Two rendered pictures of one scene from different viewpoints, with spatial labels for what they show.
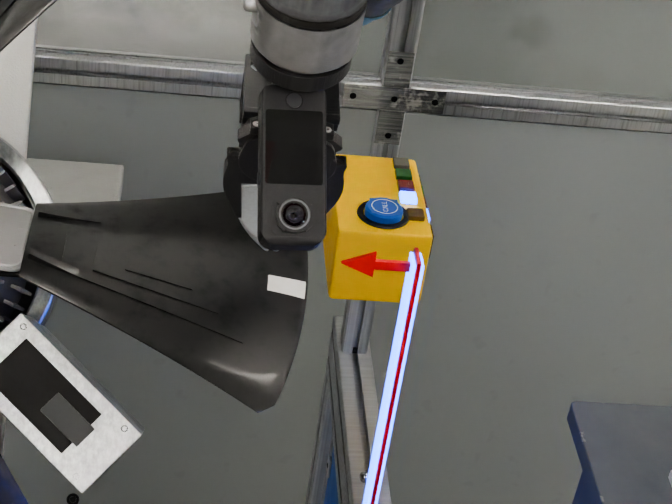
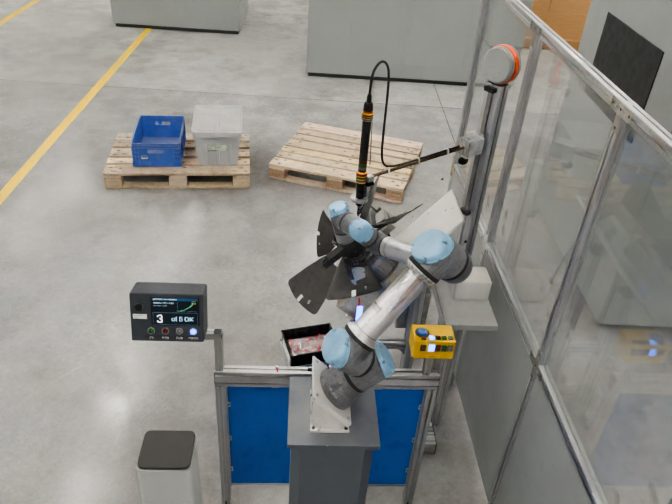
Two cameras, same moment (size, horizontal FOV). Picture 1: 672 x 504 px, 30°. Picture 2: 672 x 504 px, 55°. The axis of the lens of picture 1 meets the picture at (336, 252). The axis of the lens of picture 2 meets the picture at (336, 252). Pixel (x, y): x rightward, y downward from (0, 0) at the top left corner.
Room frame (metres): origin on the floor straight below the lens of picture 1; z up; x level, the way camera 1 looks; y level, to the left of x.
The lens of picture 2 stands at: (0.88, -1.93, 2.69)
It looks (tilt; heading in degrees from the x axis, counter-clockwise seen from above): 34 degrees down; 94
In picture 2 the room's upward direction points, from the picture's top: 5 degrees clockwise
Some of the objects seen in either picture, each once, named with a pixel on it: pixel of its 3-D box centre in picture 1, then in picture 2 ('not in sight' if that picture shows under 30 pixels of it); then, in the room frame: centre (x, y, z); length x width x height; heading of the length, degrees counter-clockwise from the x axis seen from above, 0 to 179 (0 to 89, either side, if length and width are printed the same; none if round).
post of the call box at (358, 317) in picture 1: (360, 303); (427, 361); (1.16, -0.04, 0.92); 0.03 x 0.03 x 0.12; 8
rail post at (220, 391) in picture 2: not in sight; (223, 446); (0.35, -0.16, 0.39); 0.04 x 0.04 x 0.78; 8
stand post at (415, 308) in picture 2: not in sight; (409, 341); (1.13, 0.46, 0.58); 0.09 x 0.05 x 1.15; 98
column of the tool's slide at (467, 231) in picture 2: not in sight; (460, 256); (1.34, 0.77, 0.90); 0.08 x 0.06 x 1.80; 133
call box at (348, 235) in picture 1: (372, 231); (431, 342); (1.16, -0.04, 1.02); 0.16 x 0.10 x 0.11; 8
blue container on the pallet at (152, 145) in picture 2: not in sight; (159, 140); (-1.04, 3.03, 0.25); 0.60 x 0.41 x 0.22; 103
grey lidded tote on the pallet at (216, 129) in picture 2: not in sight; (218, 135); (-0.54, 3.14, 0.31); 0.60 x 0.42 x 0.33; 103
